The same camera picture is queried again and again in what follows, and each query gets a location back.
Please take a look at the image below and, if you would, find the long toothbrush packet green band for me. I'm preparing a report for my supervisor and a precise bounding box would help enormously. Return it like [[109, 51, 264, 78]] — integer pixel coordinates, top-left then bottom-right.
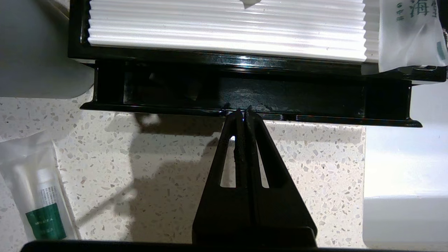
[[379, 0, 448, 74]]

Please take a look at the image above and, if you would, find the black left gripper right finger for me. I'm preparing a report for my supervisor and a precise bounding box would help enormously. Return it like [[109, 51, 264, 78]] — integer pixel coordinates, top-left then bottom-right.
[[244, 106, 318, 246]]

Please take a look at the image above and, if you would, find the black amenity box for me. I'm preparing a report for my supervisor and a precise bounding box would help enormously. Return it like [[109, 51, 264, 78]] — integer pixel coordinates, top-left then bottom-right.
[[68, 0, 448, 85]]

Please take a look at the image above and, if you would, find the white sink basin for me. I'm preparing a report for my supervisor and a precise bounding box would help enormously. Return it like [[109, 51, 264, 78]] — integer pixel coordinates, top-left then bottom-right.
[[362, 81, 448, 251]]

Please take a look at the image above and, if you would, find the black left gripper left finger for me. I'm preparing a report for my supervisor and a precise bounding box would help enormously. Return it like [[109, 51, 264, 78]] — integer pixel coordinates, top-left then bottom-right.
[[192, 108, 252, 245]]

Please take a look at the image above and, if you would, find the toothbrush toothpaste packet green label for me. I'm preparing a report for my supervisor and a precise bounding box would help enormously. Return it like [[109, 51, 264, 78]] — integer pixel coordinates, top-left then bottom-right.
[[0, 134, 79, 243]]

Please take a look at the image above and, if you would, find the grey plastic cup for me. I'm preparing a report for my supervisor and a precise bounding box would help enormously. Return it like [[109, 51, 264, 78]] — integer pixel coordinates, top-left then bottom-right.
[[0, 0, 95, 99]]

